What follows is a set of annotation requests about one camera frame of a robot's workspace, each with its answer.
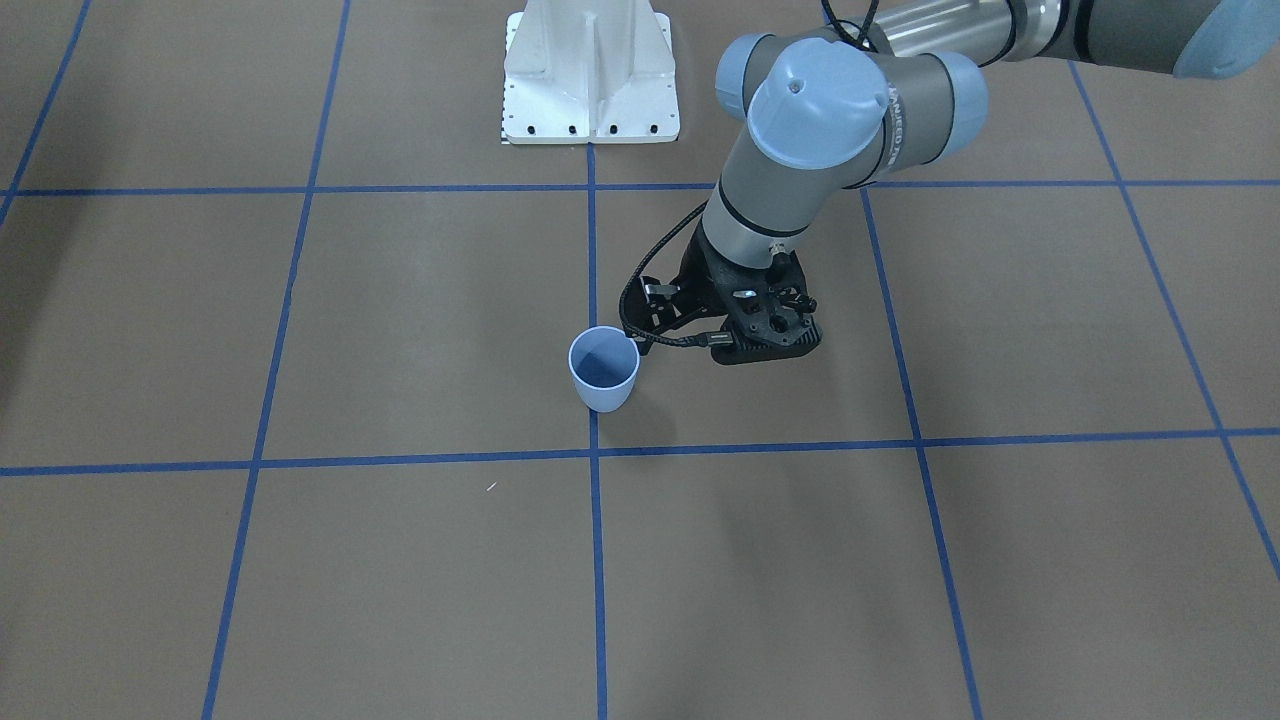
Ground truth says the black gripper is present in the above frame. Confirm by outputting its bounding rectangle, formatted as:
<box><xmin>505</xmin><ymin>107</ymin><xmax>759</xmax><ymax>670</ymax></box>
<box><xmin>640</xmin><ymin>238</ymin><xmax>806</xmax><ymax>336</ymax></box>

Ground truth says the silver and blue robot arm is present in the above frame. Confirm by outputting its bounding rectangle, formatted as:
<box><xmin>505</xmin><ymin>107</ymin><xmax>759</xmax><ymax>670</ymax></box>
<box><xmin>620</xmin><ymin>1</ymin><xmax>1277</xmax><ymax>364</ymax></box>

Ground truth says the blue cup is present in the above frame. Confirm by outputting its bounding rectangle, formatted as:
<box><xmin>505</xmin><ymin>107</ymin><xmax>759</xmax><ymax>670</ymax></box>
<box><xmin>567</xmin><ymin>325</ymin><xmax>641</xmax><ymax>413</ymax></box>

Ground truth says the brown paper table mat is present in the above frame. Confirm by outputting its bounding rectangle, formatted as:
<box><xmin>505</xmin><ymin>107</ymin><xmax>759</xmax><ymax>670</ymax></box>
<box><xmin>3</xmin><ymin>1</ymin><xmax>1277</xmax><ymax>719</ymax></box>

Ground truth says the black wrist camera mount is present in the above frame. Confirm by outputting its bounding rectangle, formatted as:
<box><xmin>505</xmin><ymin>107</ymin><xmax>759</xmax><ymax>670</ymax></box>
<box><xmin>709</xmin><ymin>252</ymin><xmax>823</xmax><ymax>366</ymax></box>

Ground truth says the black braided camera cable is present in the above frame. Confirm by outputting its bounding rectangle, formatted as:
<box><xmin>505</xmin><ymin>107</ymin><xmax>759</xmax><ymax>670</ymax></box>
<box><xmin>618</xmin><ymin>202</ymin><xmax>736</xmax><ymax>350</ymax></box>

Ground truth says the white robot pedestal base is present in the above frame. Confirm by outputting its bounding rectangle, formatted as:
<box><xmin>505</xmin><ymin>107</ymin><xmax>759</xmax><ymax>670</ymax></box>
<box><xmin>500</xmin><ymin>1</ymin><xmax>681</xmax><ymax>145</ymax></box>

